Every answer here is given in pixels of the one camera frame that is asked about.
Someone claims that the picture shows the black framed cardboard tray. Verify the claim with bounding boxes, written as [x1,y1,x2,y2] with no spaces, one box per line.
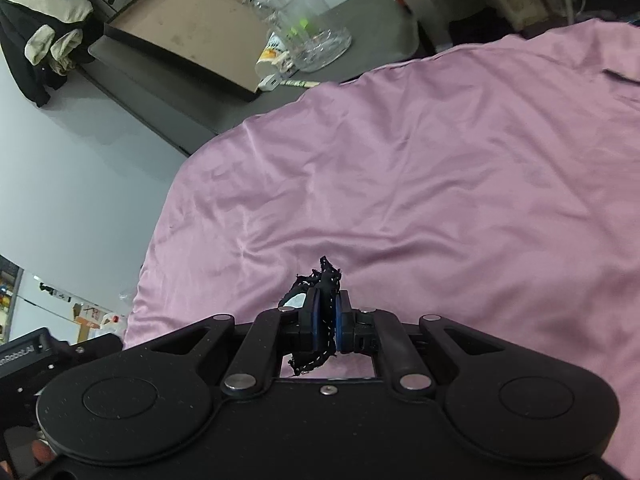
[105,0,269,101]

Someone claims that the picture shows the person left hand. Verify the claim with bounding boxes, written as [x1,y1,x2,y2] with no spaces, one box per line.
[1,439,56,479]

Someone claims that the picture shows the black knitted glove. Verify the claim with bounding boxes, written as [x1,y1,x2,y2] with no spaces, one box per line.
[278,256,342,376]

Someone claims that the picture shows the large clear plastic jug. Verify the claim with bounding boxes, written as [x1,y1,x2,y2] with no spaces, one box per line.
[248,0,352,73]

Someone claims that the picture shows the hanging black beige jacket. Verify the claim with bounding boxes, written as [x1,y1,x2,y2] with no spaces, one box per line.
[1,0,104,107]

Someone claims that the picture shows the yellow white container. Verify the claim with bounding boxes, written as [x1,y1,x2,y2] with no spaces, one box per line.
[255,32,297,92]

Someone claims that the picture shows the pink bed sheet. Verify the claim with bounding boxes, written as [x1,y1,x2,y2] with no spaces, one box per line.
[125,20,639,479]

